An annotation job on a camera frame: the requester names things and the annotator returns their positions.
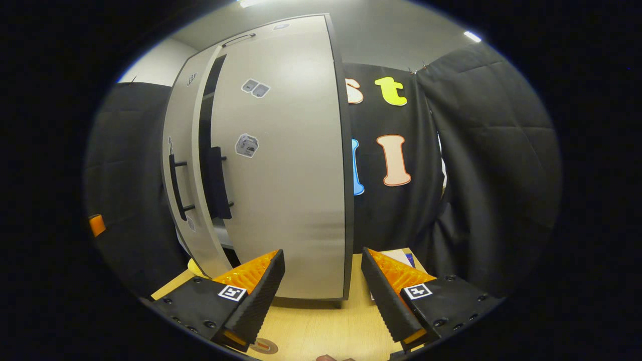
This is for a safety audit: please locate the white paper booklet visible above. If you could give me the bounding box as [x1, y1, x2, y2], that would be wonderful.
[386, 248, 417, 269]

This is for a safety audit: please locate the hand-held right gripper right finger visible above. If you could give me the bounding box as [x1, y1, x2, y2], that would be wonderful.
[360, 247, 507, 354]

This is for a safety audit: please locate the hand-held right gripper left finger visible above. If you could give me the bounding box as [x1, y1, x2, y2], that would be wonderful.
[142, 249, 286, 351]

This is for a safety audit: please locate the metal drawer handle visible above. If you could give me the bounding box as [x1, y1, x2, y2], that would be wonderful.
[221, 33, 257, 48]

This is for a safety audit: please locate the black backdrop cloth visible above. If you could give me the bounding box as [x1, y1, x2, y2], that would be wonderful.
[344, 63, 447, 259]

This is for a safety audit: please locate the white cabinet door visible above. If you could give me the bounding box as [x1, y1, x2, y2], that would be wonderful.
[162, 44, 234, 279]
[210, 30, 354, 301]

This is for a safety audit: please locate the black door handle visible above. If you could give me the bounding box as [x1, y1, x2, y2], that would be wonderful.
[169, 154, 196, 221]
[207, 146, 234, 220]

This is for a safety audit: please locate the round brown coaster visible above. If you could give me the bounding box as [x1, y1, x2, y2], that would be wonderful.
[250, 337, 279, 355]

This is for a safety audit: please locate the white cabinet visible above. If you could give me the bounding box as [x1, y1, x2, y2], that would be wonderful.
[160, 14, 357, 307]

